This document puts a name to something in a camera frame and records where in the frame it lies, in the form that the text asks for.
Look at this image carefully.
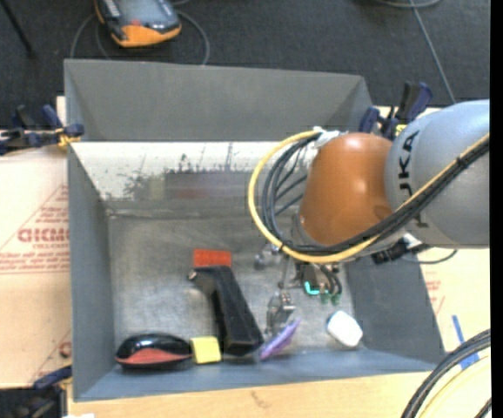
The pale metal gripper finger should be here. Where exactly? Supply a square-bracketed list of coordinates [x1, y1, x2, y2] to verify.
[278, 292, 298, 333]
[265, 293, 280, 336]

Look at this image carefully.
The purple flat plastic piece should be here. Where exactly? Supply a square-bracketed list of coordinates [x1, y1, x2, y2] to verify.
[258, 317, 302, 361]

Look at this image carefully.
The black long block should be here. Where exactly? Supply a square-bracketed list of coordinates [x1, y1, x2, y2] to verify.
[187, 265, 265, 357]

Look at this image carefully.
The clear glass thing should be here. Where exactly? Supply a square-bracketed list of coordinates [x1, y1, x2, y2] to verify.
[253, 243, 284, 272]

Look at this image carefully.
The white rounded block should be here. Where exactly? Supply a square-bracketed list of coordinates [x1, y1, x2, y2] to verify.
[325, 310, 365, 348]

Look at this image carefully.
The yellow sponge cube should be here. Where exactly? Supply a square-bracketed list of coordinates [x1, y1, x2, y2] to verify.
[189, 335, 224, 366]

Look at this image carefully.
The red rectangular block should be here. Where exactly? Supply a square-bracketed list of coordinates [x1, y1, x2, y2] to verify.
[192, 248, 233, 270]

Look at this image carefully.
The black and red computer mouse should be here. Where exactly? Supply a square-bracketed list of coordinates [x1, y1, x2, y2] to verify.
[114, 333, 193, 371]

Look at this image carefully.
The grey metal bin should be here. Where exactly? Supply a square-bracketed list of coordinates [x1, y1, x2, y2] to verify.
[63, 58, 446, 402]

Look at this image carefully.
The black cylinder on white bracket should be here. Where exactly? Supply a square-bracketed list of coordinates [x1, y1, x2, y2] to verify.
[370, 236, 424, 266]

